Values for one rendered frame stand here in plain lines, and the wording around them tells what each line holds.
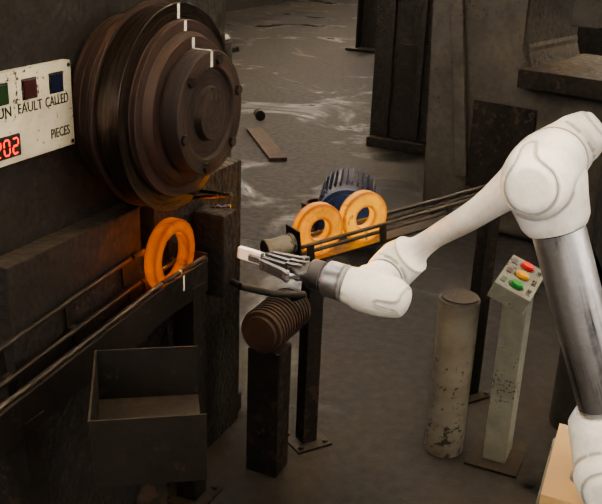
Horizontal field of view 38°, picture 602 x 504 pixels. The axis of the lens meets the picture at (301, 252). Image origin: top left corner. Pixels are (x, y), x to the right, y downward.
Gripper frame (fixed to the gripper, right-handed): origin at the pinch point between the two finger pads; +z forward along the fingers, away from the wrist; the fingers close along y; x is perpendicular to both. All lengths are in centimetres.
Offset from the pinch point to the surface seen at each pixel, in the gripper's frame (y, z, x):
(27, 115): -46, 30, 38
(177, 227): -10.3, 15.4, 6.4
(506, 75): 256, -3, 9
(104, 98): -33, 21, 41
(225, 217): 9.4, 13.1, 3.8
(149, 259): -20.1, 16.5, 1.1
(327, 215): 37.6, -4.3, 0.6
